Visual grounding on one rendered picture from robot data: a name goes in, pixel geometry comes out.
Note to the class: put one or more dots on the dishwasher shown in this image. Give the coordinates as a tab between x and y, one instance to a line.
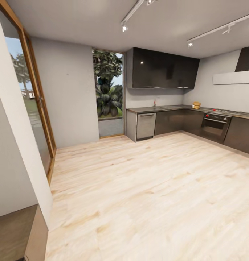
145	125

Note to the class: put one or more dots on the burner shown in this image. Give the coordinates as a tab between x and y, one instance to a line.
228	111

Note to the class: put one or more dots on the oven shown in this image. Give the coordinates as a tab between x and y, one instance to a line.
215	125

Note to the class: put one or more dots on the drop in sink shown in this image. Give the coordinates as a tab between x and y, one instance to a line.
165	107

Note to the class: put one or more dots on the fixed window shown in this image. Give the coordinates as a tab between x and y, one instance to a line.
109	79

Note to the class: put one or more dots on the popcorn bag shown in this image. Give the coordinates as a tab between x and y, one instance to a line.
196	105

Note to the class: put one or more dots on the range hood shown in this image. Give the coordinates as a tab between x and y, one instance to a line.
241	74

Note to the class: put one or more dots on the door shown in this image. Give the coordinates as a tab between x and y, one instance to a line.
24	62

